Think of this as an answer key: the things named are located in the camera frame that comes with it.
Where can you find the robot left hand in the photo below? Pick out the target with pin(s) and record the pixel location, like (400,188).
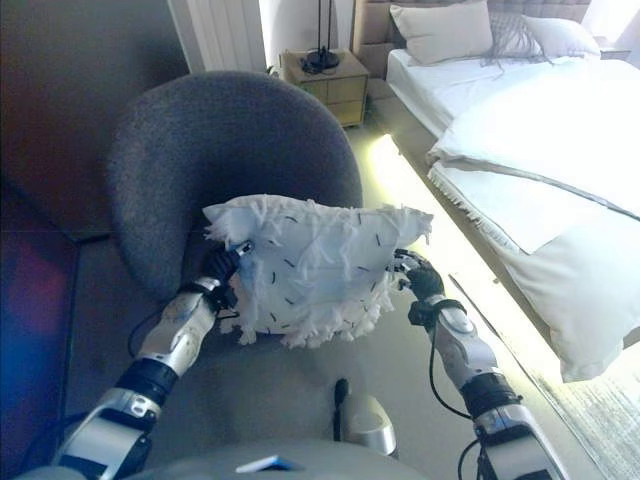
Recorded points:
(220,267)

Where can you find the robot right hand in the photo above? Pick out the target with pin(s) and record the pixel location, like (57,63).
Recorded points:
(425,280)

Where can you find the white fringed cushion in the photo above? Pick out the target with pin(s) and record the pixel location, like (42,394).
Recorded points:
(320,265)

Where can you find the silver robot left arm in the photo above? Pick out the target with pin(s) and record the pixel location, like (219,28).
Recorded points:
(150,375)

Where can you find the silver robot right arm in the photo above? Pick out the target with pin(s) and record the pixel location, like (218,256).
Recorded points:
(480,365)

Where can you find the grey fringed cushion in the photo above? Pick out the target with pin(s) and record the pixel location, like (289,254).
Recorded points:
(510,40)

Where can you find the yellow under-bed light strip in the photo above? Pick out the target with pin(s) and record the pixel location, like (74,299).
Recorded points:
(400,185)

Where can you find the grey fabric armchair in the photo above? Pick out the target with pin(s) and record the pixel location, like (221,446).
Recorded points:
(225,145)

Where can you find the white duvet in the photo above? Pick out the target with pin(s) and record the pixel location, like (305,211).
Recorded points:
(550,200)

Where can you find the silver robot right leg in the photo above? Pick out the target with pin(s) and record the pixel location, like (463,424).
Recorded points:
(370,425)

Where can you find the glossy dark wardrobe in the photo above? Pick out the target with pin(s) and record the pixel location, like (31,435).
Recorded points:
(30,300)

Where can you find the white bed mattress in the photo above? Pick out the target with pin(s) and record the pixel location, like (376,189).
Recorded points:
(425,85)

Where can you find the silver robot torso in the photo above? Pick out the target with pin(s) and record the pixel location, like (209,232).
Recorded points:
(200,465)

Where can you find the light wooden nightstand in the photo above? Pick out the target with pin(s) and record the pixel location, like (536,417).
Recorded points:
(335,90)

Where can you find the grey patterned rug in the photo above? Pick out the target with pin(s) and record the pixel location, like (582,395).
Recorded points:
(600,420)

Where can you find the white curtain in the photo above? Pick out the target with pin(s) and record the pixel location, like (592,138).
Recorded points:
(225,35)

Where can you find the beige upholstered headboard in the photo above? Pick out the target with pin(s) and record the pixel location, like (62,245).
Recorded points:
(372,30)

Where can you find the small white pillow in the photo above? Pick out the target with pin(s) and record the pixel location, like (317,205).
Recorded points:
(565,37)

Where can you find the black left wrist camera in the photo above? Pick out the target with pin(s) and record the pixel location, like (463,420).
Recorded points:
(229,295)

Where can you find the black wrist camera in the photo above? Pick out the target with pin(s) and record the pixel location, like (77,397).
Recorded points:
(229,295)
(420,312)

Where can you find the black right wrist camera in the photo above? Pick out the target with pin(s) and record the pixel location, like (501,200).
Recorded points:
(420,312)

